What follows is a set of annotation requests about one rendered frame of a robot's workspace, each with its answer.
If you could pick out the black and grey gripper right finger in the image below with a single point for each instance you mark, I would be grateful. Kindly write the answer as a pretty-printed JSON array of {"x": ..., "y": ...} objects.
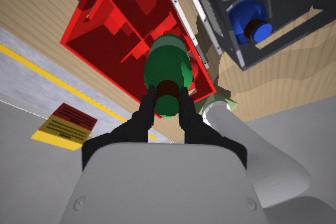
[{"x": 198, "y": 132}]

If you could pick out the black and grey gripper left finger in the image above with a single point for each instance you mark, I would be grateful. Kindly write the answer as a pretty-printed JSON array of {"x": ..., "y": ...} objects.
[{"x": 136, "y": 128}]

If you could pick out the green bottle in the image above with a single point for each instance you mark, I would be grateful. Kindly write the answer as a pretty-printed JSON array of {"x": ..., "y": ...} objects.
[{"x": 168, "y": 68}]

